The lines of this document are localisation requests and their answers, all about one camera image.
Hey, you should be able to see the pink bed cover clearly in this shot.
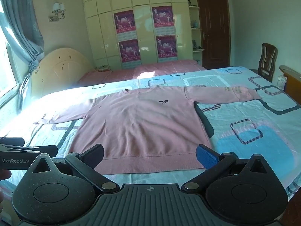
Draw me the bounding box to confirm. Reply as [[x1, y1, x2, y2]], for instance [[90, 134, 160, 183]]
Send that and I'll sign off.
[[75, 60, 207, 87]]

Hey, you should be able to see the purple wall poster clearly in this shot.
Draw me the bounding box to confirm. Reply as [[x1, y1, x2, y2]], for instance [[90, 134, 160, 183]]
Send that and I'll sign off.
[[118, 39, 141, 69], [152, 5, 174, 37], [156, 35, 178, 63], [114, 10, 136, 42]]

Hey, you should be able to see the wall lamp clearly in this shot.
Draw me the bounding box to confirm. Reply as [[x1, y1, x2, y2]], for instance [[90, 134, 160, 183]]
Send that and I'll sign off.
[[48, 2, 67, 22]]

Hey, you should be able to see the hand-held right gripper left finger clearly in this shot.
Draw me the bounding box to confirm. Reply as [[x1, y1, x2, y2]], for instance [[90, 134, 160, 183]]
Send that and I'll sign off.
[[28, 144, 120, 192]]

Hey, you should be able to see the dark wooden chair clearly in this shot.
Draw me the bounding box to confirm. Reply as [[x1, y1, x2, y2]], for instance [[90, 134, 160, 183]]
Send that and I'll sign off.
[[250, 43, 278, 83]]

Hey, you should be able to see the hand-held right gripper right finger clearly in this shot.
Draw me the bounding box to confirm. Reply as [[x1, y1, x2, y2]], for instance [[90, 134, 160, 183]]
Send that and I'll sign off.
[[182, 144, 267, 192]]

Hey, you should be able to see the brown wooden door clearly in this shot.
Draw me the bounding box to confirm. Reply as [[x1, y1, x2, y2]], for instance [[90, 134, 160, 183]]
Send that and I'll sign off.
[[196, 0, 231, 70]]

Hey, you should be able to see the corner shelf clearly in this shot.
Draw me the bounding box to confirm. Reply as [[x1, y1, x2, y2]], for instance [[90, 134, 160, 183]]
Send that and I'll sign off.
[[187, 0, 204, 65]]

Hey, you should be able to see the cream bed headboard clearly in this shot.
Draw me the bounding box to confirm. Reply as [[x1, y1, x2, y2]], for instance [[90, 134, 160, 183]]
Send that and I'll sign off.
[[30, 47, 94, 98]]

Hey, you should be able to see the window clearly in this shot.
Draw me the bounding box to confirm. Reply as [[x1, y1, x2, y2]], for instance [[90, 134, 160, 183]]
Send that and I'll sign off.
[[0, 3, 20, 99]]

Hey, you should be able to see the cream wardrobe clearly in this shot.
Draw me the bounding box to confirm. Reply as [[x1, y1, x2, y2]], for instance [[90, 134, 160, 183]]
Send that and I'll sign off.
[[80, 0, 204, 70]]

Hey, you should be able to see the pink sweater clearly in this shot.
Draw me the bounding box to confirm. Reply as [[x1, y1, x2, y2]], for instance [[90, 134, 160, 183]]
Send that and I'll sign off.
[[33, 85, 262, 175]]

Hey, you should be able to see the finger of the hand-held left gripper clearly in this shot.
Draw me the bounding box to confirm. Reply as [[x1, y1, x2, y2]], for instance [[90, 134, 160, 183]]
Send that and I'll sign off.
[[0, 144, 58, 158], [0, 137, 25, 147]]

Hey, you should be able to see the blue patterned bed sheet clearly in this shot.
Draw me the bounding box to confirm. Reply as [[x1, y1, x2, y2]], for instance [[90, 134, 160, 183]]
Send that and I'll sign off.
[[0, 66, 301, 195]]

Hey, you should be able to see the person's left hand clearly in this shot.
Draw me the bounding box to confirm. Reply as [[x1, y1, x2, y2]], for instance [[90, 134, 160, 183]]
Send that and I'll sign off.
[[0, 169, 12, 215]]

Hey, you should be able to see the grey curtain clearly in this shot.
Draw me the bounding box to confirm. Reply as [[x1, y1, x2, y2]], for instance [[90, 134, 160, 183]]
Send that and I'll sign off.
[[0, 0, 45, 99]]

